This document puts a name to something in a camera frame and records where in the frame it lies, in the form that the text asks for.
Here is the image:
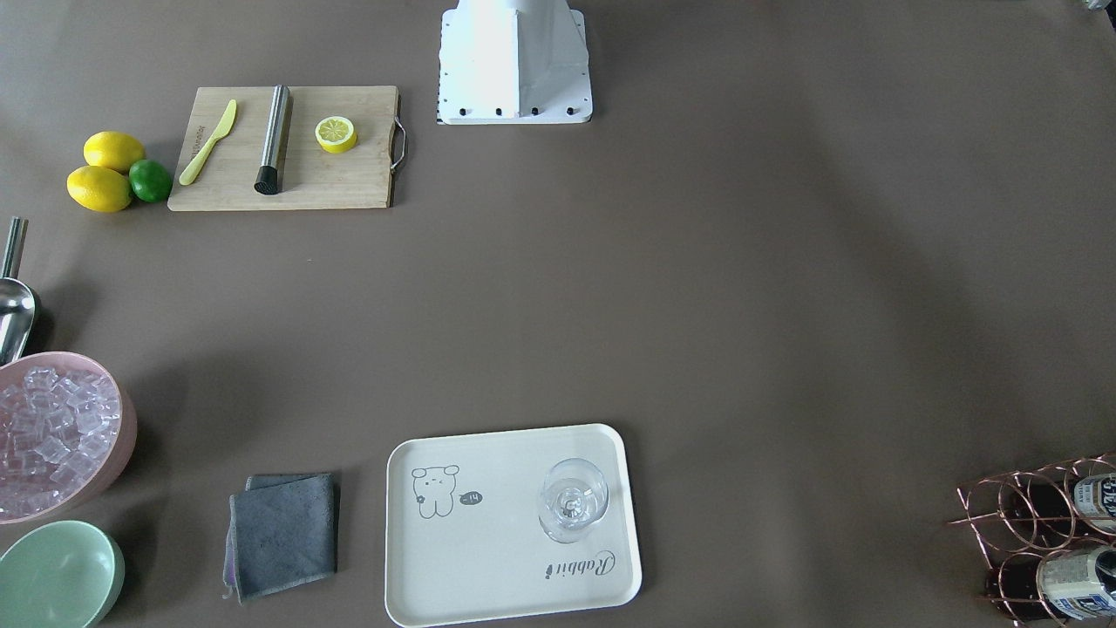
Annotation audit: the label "steel ice scoop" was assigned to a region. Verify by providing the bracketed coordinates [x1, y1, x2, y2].
[1, 218, 38, 365]

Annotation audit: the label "yellow lemon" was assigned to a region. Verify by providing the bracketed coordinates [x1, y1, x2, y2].
[66, 166, 133, 212]
[83, 131, 146, 174]

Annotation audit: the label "steel muddler black tip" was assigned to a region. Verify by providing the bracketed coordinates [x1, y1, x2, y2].
[254, 85, 291, 195]

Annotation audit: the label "yellow lemon near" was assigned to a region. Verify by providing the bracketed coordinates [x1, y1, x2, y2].
[66, 166, 133, 212]

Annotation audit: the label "green lime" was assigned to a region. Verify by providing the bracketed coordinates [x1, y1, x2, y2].
[127, 160, 174, 203]

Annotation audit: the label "yellow plastic knife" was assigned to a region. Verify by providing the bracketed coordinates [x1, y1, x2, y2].
[177, 99, 238, 186]

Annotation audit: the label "tea bottle white cap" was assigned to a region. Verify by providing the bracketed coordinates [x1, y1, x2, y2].
[1003, 472, 1116, 537]

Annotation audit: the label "clear ice cubes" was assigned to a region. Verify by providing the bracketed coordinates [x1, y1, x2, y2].
[1, 365, 122, 522]

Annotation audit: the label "grey folded cloth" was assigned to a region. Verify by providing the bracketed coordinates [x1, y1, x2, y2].
[222, 473, 339, 603]

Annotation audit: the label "green bowl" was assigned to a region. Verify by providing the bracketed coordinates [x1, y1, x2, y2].
[1, 520, 126, 627]

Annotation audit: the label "half lemon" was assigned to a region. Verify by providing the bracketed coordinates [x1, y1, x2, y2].
[314, 115, 358, 154]

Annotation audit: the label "cream rabbit tray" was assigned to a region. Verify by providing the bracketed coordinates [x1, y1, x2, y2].
[385, 424, 643, 627]

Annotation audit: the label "pink bowl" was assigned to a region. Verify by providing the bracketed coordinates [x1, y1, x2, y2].
[1, 352, 137, 525]

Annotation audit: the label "clear wine glass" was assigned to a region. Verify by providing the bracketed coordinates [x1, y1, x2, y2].
[537, 458, 610, 544]

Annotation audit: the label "copper wire bottle basket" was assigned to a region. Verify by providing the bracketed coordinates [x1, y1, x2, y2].
[954, 452, 1115, 627]

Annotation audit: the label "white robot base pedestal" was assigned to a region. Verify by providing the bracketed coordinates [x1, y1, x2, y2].
[436, 1, 594, 125]

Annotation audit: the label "yellow lemon far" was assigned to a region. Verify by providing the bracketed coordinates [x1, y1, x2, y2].
[83, 131, 146, 174]

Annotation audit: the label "bamboo cutting board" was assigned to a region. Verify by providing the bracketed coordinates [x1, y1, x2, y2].
[167, 85, 401, 212]

